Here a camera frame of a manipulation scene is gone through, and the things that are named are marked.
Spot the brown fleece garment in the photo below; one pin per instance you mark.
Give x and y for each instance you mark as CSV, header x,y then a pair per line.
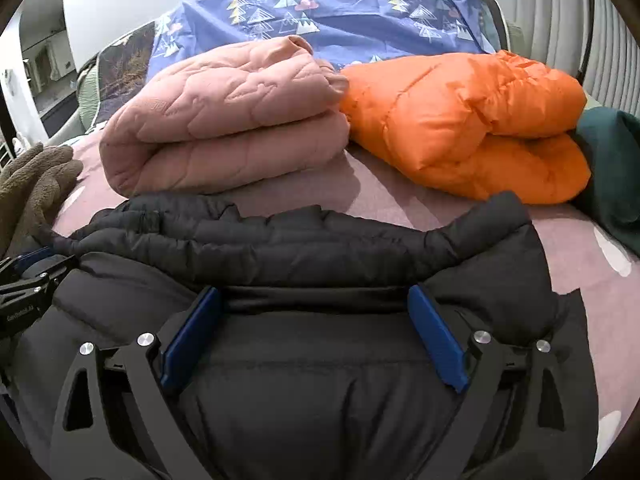
x,y
33,189

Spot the pink quilted jacket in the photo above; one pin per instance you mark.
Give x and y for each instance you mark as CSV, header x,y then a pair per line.
x,y
229,117

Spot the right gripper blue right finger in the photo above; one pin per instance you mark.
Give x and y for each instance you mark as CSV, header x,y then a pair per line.
x,y
444,334

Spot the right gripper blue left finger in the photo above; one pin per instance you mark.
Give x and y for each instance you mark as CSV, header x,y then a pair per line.
x,y
181,353

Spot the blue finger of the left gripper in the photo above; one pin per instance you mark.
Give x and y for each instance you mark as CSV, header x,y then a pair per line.
x,y
23,262

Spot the black puffer jacket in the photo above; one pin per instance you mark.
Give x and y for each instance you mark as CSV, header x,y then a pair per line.
x,y
316,370

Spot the pink polka-dot bed sheet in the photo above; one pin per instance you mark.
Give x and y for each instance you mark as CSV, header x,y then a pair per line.
x,y
580,258

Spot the dark green garment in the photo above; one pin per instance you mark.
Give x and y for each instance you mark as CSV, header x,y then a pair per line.
x,y
609,140

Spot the blue tree-print sheet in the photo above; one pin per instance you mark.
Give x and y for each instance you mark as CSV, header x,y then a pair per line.
x,y
341,32

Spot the orange puffer jacket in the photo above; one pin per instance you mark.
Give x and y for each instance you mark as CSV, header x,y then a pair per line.
x,y
472,125

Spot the grey curtain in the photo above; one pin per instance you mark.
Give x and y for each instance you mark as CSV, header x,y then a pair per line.
x,y
587,39

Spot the white small shelf rack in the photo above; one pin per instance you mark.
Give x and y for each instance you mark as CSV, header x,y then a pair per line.
x,y
5,155

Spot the dark landscape-print blanket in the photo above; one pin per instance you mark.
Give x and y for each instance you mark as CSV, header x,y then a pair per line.
x,y
122,68

